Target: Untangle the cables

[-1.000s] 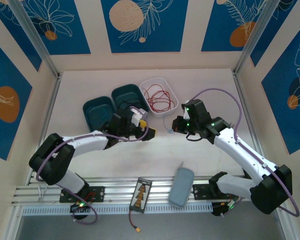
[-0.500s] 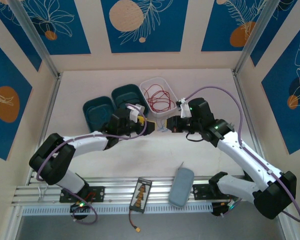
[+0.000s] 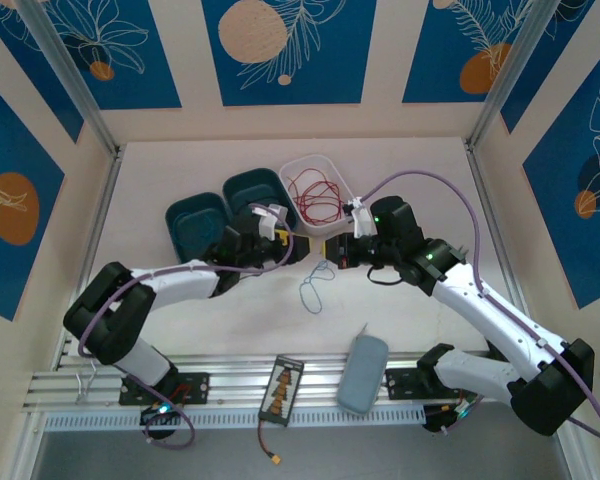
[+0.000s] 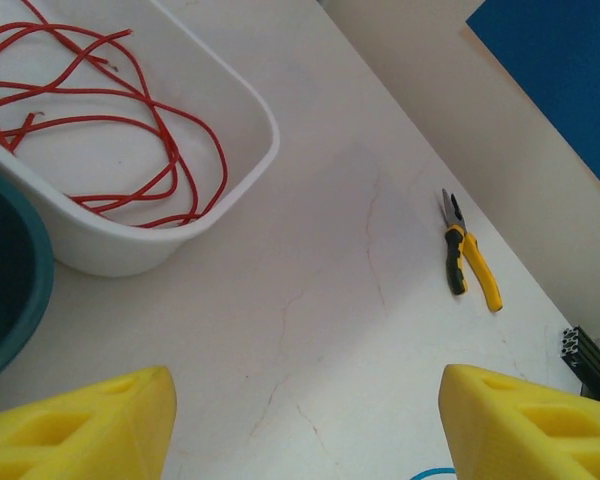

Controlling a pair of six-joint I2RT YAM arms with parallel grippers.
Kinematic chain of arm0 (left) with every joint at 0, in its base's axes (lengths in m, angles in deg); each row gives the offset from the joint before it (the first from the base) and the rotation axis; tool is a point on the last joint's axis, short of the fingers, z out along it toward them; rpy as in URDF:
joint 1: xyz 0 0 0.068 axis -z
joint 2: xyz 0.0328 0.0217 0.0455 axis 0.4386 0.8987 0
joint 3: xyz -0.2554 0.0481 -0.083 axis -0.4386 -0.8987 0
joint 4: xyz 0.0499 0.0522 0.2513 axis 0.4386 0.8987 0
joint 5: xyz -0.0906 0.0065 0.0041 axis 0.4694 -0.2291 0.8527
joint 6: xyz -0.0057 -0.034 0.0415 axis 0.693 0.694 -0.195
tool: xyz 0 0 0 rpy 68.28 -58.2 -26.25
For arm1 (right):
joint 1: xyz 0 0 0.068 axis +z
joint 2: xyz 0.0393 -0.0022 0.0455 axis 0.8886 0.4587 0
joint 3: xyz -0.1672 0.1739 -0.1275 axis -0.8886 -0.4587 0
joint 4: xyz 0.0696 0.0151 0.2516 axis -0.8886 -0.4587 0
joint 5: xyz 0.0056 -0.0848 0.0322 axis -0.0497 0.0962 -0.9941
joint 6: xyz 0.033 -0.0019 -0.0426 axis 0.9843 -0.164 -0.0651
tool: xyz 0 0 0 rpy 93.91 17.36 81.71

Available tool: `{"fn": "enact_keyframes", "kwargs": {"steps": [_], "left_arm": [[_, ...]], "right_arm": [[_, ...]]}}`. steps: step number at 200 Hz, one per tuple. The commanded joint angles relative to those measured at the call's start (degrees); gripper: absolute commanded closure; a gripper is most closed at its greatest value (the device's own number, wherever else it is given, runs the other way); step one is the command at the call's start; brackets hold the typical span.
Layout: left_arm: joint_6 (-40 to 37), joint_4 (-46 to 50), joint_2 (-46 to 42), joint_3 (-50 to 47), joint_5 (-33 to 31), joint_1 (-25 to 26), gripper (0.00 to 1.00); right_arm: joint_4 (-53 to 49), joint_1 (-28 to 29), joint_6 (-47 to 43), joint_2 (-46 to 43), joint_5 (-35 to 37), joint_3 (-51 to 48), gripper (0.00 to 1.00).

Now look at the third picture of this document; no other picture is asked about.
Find aluminium front rail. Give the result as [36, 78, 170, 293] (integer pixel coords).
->
[22, 352, 514, 412]

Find small black controller board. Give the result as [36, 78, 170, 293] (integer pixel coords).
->
[422, 399, 484, 435]
[138, 403, 176, 427]

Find thin blue cable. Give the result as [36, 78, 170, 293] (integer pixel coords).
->
[174, 212, 219, 251]
[298, 259, 335, 315]

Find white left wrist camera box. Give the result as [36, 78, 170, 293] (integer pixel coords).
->
[251, 203, 290, 240]

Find blue floral wall panel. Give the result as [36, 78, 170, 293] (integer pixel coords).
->
[0, 0, 85, 145]
[499, 0, 600, 135]
[49, 0, 183, 111]
[0, 69, 66, 322]
[522, 42, 600, 311]
[201, 0, 379, 107]
[402, 0, 534, 105]

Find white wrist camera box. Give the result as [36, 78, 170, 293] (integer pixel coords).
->
[344, 196, 377, 240]
[251, 203, 290, 240]

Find red base power wire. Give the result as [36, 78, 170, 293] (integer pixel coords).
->
[171, 383, 195, 407]

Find black wrist wire loop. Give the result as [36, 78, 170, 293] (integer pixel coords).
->
[366, 267, 407, 287]

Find purple camera cable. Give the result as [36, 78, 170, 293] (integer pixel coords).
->
[77, 202, 296, 451]
[357, 170, 600, 441]

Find thin red cable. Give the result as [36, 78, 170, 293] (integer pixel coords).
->
[297, 180, 351, 225]
[286, 167, 345, 225]

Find thin white cord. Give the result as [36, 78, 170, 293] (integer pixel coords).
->
[75, 357, 101, 404]

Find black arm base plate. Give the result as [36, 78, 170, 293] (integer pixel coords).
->
[118, 372, 211, 407]
[385, 367, 481, 402]

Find aluminium frame post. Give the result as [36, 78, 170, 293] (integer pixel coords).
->
[17, 0, 125, 160]
[463, 0, 564, 151]

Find white slotted cable duct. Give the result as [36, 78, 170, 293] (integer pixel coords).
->
[43, 405, 426, 432]

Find teal plastic bin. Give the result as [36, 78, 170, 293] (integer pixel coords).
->
[222, 167, 299, 236]
[164, 191, 234, 264]

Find white plastic bin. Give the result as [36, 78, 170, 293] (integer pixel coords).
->
[278, 153, 356, 236]

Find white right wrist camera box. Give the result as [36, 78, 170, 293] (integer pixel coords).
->
[344, 196, 377, 240]

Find aluminium side rail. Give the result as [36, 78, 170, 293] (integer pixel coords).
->
[54, 149, 126, 374]
[465, 142, 529, 321]

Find red black wire yellow plug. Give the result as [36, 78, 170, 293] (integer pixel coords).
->
[257, 423, 284, 466]

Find black board orange connectors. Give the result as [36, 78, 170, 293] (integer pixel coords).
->
[258, 355, 305, 428]

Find grey blue zipper case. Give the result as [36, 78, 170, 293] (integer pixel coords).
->
[335, 323, 390, 415]

